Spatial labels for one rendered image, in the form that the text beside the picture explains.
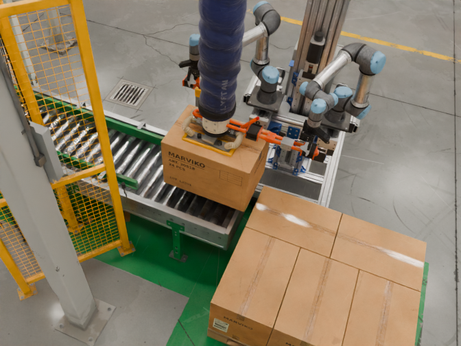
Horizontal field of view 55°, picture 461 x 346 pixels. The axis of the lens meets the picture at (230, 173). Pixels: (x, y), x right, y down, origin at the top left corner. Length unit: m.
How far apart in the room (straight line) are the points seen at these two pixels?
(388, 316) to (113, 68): 3.76
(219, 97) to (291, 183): 1.48
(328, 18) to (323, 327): 1.87
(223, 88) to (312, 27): 0.81
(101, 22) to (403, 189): 4.02
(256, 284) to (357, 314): 0.63
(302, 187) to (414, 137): 1.59
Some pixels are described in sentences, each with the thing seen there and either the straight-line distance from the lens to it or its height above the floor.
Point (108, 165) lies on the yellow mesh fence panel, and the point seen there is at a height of 1.02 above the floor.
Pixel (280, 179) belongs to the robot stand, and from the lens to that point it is 3.80.
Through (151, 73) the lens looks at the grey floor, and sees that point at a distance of 5.11.
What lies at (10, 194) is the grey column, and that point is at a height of 1.50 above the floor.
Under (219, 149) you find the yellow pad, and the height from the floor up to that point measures 1.10.
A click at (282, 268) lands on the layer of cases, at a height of 0.54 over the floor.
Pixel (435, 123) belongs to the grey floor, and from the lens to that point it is 5.22.
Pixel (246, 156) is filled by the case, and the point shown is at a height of 1.08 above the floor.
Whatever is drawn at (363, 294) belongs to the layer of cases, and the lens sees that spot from 2.99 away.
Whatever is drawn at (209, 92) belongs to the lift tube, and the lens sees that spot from 2.52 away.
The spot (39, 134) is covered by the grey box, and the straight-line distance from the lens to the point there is 1.96.
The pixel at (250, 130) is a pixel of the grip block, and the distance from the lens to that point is 2.69.
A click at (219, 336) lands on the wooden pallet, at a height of 0.08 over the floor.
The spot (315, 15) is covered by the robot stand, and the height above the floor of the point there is 1.66.
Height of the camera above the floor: 3.08
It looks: 49 degrees down
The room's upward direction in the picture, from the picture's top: 6 degrees clockwise
